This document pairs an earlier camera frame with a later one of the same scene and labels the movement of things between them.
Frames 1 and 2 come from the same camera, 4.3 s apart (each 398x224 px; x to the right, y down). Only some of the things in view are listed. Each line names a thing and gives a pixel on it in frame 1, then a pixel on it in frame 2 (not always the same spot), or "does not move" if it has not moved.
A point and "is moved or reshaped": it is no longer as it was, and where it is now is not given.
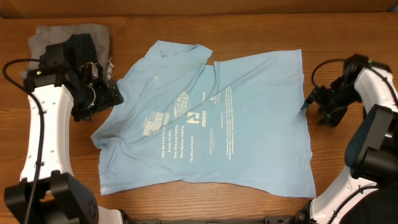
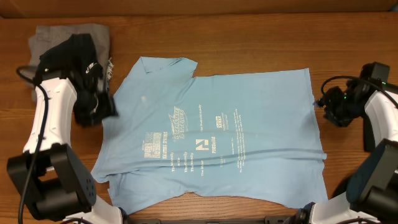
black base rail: x=267 y=219 does not move
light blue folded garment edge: x=109 y=69 does not move
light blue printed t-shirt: x=240 y=124 is moved or reshaped
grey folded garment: x=53 y=35 does not move
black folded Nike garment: x=78 y=50 does not move
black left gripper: x=106 y=99 → x=108 y=109
